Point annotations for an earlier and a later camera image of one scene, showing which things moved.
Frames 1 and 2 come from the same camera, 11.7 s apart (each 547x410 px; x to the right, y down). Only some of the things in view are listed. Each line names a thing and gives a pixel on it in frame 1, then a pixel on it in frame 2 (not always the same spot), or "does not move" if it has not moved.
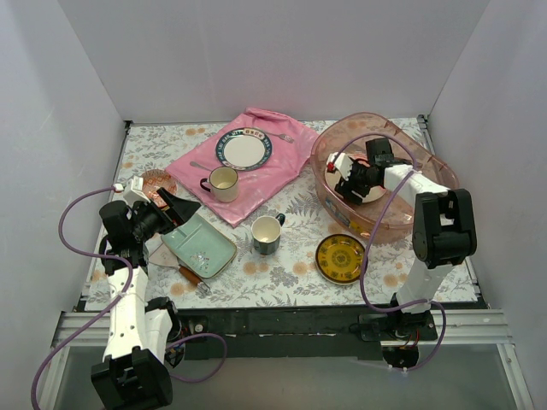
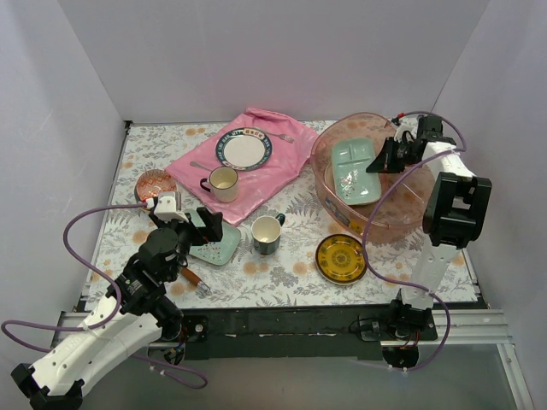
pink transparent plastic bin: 388,214 does not move
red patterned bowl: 155,178 does not move
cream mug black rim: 224,184 does not move
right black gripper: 351,184 to 396,151
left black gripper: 167,213 to 205,226
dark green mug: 266,231 does not move
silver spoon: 197,164 does not move
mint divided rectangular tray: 200,246 to 352,157
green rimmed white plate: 244,149 does not move
